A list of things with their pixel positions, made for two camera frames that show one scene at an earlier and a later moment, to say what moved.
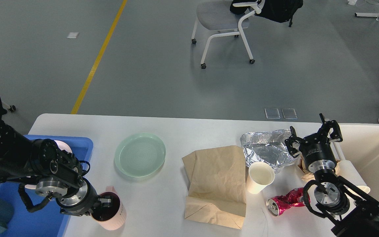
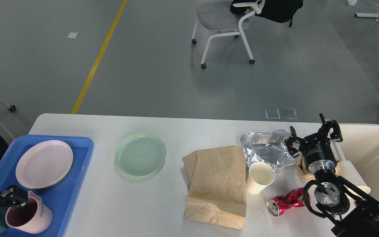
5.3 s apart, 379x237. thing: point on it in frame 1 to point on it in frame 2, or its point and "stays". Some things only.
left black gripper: (82, 201) to (14, 197)
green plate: (140, 155) stays
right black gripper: (316, 149) stays
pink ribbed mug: (113, 218) to (35, 217)
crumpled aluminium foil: (268, 147) stays
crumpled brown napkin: (306, 174) stays
